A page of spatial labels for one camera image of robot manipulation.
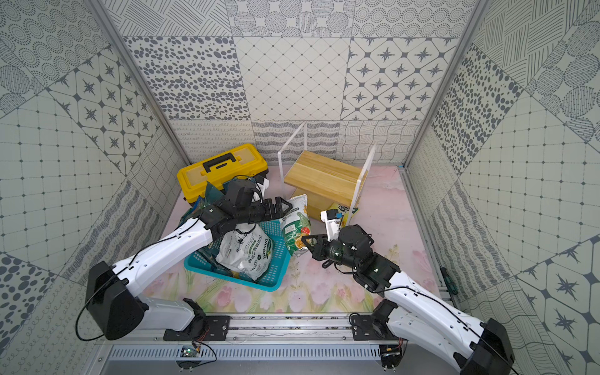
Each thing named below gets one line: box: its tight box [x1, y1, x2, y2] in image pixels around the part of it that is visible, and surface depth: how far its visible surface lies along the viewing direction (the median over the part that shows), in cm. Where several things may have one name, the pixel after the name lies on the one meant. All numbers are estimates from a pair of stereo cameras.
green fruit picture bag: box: [282, 193, 311, 256], surface depth 74 cm
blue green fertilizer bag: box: [178, 196, 208, 227], surface depth 80 cm
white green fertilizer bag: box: [215, 223, 274, 282], surface depth 79 cm
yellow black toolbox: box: [176, 142, 269, 204], surface depth 98 cm
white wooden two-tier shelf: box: [277, 121, 378, 225], surface depth 90 cm
